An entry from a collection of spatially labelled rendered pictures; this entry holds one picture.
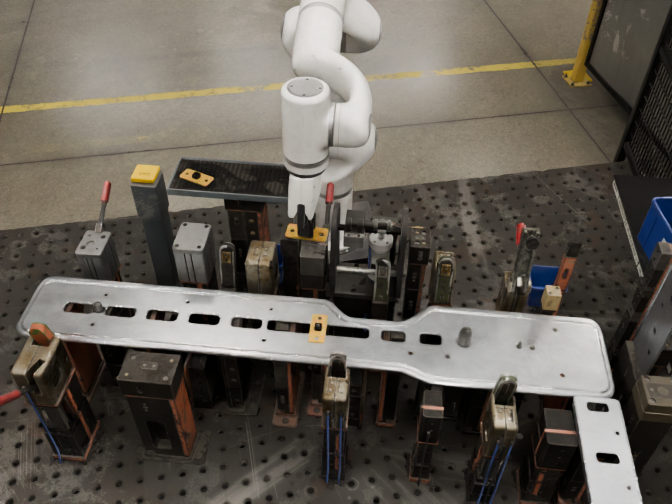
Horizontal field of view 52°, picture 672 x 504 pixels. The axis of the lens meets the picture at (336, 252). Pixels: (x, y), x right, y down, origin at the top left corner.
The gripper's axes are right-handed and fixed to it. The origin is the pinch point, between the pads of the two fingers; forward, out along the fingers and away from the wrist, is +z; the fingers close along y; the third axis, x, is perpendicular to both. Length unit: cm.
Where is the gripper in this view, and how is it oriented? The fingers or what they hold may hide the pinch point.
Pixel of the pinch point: (306, 224)
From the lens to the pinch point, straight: 137.2
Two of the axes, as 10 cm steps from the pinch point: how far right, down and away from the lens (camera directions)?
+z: -0.2, 7.0, 7.1
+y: -1.7, 7.0, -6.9
